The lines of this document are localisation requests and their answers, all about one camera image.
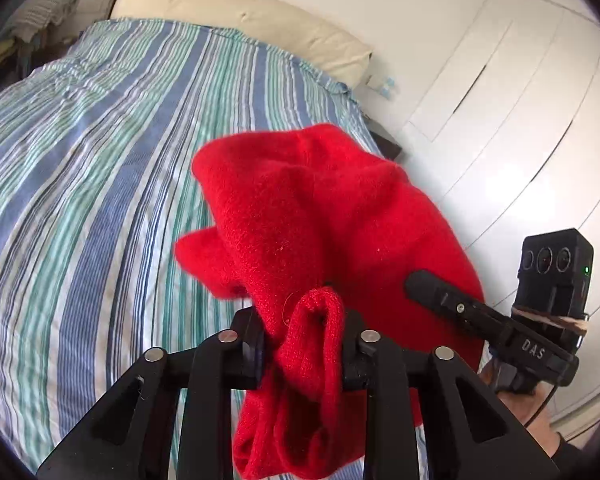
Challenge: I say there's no red knit sweater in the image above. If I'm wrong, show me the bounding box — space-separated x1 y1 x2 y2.
174 124 483 479

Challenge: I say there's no pile of clothes on chair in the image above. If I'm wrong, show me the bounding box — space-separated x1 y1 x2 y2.
0 0 80 65

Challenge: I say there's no person's right hand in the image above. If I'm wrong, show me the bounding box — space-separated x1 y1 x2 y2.
498 382 560 457

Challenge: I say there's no white wardrobe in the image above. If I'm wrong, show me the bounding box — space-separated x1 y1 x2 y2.
404 0 600 418

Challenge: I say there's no dark wooden nightstand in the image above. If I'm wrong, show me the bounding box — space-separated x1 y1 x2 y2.
370 131 402 162

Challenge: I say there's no striped blue green bedspread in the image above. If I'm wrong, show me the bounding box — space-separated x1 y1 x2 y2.
0 18 377 470

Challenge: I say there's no cream padded headboard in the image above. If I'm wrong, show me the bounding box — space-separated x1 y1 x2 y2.
111 0 372 89

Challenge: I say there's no black camera box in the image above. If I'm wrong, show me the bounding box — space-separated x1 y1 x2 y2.
512 229 594 353

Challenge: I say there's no white wall socket panel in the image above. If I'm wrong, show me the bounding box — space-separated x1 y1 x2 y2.
366 74 396 101

